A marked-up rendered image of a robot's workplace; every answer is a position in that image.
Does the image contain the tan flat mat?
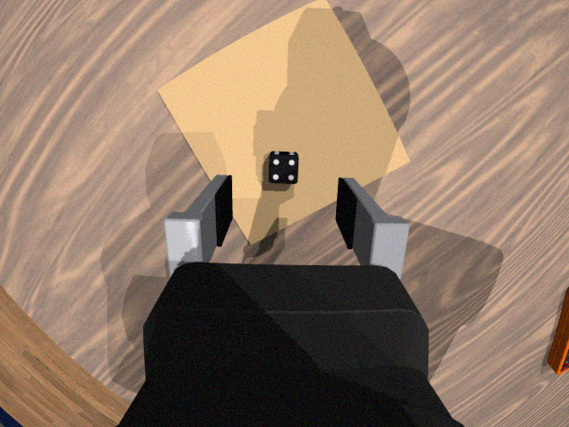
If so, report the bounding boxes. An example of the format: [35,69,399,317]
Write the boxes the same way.
[158,0,410,245]

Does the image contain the orange digital multimeter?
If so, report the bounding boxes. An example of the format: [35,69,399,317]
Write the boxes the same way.
[547,288,569,374]

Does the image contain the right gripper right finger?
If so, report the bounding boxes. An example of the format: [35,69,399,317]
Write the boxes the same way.
[335,177,410,280]

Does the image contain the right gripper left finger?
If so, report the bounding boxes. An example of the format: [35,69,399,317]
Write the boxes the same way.
[164,175,233,277]

